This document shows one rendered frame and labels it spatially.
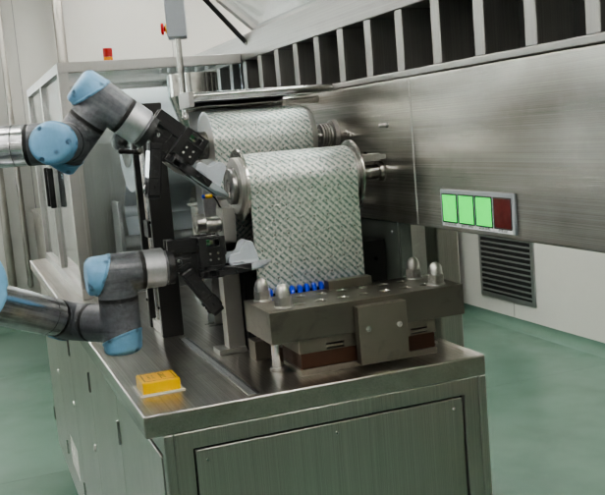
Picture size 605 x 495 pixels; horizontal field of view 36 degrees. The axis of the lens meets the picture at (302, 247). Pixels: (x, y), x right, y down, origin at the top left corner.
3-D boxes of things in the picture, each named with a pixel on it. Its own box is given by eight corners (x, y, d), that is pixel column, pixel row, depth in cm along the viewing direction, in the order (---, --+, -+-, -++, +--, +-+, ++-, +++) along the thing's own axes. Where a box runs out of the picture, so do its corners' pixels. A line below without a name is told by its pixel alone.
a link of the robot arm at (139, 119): (118, 132, 176) (111, 133, 184) (137, 145, 178) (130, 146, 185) (139, 99, 177) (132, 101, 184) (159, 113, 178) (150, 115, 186)
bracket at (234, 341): (211, 352, 198) (197, 209, 194) (241, 347, 200) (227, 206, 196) (217, 357, 193) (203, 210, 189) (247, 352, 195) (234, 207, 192)
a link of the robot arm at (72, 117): (28, 154, 172) (62, 106, 171) (43, 152, 183) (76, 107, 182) (64, 180, 172) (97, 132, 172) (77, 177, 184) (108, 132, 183)
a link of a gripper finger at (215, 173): (244, 176, 186) (206, 150, 183) (228, 201, 185) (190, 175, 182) (240, 177, 189) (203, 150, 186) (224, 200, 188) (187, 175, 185)
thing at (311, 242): (258, 299, 188) (250, 208, 186) (364, 284, 196) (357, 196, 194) (259, 300, 188) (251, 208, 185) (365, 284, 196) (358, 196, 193)
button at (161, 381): (137, 387, 174) (135, 374, 174) (173, 381, 176) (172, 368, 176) (143, 396, 168) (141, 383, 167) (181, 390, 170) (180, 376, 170)
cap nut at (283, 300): (271, 306, 173) (269, 283, 173) (289, 304, 175) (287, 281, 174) (277, 309, 170) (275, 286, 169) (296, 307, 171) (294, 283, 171)
